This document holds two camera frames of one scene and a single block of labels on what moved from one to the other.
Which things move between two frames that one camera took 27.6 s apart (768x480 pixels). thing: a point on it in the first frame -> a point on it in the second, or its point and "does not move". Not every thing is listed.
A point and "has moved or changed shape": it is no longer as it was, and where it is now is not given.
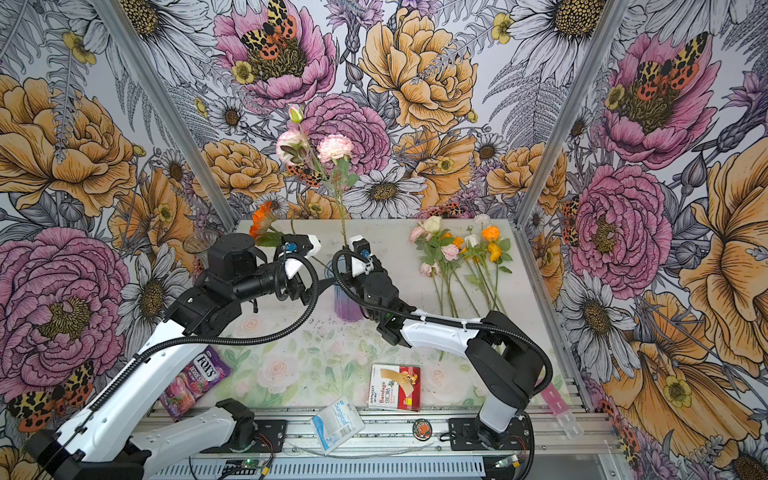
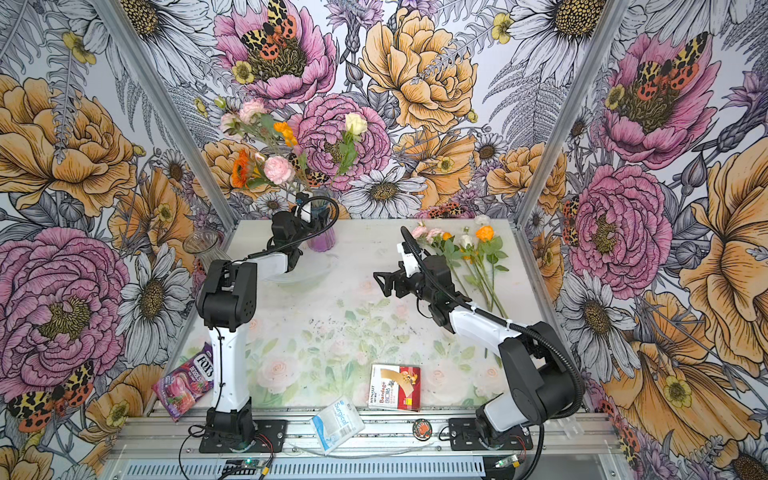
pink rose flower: [439, 264] has moved or changed shape
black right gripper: [378, 265] -> [400, 277]
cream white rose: [433, 223] -> [356, 126]
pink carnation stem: [330, 154] -> [250, 116]
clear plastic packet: [336, 424] does not move
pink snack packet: [192, 381] does not move
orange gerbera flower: [262, 219] -> [240, 169]
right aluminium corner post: [612, 17] does not move
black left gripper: [297, 289] -> [315, 228]
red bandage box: [395, 387] does not move
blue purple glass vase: [346, 307] -> [323, 212]
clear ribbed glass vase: [198, 243] does not move
